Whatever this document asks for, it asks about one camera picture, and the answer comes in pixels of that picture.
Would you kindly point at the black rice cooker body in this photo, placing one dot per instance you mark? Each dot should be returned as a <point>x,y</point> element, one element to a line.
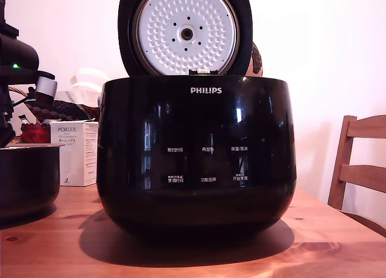
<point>196,157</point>

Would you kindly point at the black rice cooker lid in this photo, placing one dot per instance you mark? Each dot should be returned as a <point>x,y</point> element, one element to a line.
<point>187,33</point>

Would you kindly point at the green and white tube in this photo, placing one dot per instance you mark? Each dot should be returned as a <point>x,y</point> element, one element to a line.
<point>21,120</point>

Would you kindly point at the red fabric pouch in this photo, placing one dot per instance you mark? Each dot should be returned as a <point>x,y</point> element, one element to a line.
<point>34,134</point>

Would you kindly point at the dark patterned gift bag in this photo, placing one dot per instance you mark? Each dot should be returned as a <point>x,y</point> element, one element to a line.
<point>63,107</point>

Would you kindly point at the white Porlex box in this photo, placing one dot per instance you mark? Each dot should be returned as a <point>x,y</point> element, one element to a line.
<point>75,154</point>

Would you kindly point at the white tissue paper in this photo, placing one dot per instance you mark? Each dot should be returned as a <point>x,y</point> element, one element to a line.
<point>87,85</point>

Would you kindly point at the cork world globe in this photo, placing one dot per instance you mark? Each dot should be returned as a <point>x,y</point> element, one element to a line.
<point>257,59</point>

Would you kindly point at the wooden chair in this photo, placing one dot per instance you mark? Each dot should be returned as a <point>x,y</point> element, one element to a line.
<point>356,172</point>

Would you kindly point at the white camera box with bracket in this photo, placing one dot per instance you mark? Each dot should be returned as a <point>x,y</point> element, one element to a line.
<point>46,86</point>

